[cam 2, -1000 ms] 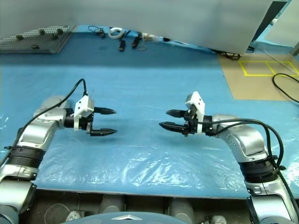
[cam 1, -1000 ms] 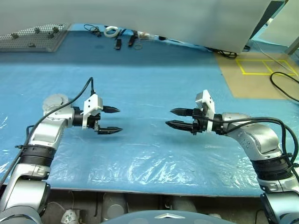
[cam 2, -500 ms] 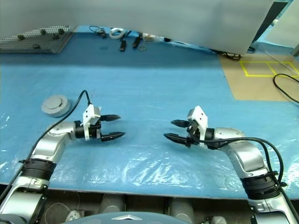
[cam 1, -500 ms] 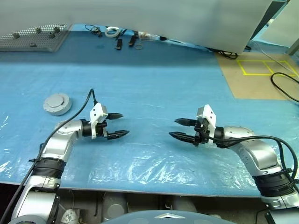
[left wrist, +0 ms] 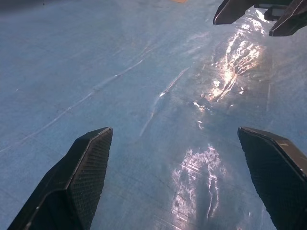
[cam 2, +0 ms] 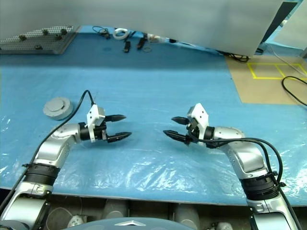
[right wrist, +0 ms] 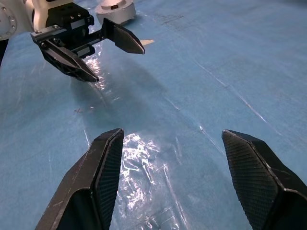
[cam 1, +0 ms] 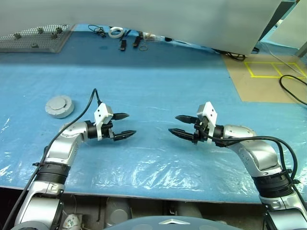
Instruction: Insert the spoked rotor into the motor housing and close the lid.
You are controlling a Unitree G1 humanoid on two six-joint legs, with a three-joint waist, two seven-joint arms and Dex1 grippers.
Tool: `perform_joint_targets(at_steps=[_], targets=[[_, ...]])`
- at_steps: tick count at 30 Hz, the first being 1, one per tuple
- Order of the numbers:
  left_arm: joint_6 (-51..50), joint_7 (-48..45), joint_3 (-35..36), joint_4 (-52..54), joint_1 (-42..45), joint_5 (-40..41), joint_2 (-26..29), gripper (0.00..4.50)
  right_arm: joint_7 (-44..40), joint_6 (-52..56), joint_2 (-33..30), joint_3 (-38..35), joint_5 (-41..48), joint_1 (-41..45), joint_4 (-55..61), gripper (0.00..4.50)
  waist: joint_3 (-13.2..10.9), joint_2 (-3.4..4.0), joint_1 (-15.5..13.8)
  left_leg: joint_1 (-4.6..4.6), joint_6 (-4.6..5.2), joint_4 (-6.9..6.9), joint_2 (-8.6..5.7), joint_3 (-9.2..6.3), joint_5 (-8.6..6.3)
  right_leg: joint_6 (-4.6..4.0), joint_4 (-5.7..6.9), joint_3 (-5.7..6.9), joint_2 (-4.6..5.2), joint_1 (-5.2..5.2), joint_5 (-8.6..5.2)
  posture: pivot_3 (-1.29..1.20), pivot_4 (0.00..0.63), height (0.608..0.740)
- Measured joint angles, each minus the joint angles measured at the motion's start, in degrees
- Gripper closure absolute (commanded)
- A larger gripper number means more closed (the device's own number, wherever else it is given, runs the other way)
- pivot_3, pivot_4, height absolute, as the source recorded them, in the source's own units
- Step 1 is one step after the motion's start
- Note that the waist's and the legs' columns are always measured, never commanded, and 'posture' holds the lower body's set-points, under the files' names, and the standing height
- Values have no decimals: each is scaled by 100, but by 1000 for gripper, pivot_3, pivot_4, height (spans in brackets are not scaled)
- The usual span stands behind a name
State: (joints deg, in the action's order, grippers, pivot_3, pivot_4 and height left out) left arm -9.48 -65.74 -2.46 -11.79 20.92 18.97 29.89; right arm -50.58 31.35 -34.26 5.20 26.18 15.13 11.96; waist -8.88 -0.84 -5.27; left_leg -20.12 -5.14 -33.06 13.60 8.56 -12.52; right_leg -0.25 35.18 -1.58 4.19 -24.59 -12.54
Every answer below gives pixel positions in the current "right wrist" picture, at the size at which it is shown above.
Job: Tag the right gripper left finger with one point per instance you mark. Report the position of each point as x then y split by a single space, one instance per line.
84 187

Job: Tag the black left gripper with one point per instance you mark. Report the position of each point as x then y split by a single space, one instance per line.
69 20

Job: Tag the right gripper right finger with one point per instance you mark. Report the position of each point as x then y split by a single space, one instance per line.
268 187

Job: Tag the round grey motor lid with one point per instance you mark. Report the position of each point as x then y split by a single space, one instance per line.
108 6

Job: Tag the round grey motor housing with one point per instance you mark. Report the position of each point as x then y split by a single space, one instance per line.
120 16

